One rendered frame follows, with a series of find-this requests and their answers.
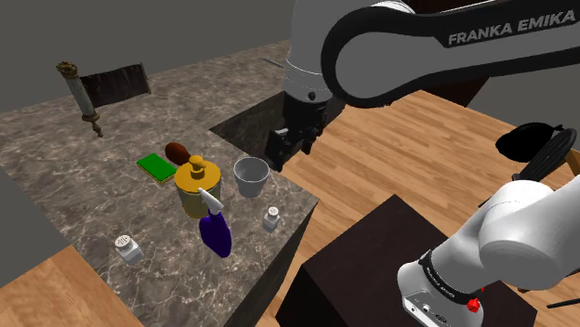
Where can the gold canister with lid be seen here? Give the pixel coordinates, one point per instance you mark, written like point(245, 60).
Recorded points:
point(195, 194)

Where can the brown oval potato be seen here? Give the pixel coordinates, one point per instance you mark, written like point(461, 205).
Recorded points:
point(176, 151)

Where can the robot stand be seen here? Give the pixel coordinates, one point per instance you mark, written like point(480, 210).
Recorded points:
point(362, 262)

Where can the ornate brass glass column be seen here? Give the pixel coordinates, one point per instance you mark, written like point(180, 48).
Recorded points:
point(83, 96)

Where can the grey cup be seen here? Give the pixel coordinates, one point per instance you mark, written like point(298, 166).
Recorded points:
point(250, 179)

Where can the glass salt shaker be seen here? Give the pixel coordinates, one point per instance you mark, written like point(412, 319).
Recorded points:
point(271, 221)
point(128, 251)

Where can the green sponge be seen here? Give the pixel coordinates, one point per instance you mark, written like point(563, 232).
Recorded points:
point(155, 166)

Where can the dark brown upright panel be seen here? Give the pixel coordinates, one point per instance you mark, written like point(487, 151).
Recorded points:
point(115, 85)

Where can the blue spray bottle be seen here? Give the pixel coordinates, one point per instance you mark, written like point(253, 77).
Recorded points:
point(217, 233)

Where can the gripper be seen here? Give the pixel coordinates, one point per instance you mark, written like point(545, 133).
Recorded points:
point(302, 115)

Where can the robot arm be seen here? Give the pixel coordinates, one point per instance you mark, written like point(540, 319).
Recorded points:
point(507, 54)

